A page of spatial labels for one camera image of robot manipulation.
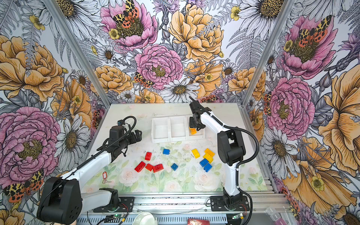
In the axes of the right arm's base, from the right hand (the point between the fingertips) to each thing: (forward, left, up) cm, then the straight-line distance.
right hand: (195, 127), depth 97 cm
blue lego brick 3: (-22, -4, -7) cm, 23 cm away
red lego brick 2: (-24, +24, -8) cm, 35 cm away
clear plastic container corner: (-49, -35, -7) cm, 61 cm away
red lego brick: (-16, +31, -7) cm, 35 cm away
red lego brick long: (-23, +35, -7) cm, 43 cm away
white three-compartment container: (0, +18, 0) cm, 18 cm away
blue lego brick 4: (-25, -6, -7) cm, 26 cm away
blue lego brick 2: (-24, +14, -7) cm, 28 cm away
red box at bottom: (-51, +4, -4) cm, 51 cm away
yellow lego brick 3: (-16, -8, -7) cm, 19 cm away
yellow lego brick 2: (-15, 0, -7) cm, 17 cm away
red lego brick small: (-23, +30, -8) cm, 38 cm away
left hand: (-8, +38, +3) cm, 39 cm away
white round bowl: (-49, +28, -7) cm, 57 cm away
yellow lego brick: (+1, +1, -5) cm, 5 cm away
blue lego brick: (-13, +20, -8) cm, 25 cm away
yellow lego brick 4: (-18, -8, -8) cm, 21 cm away
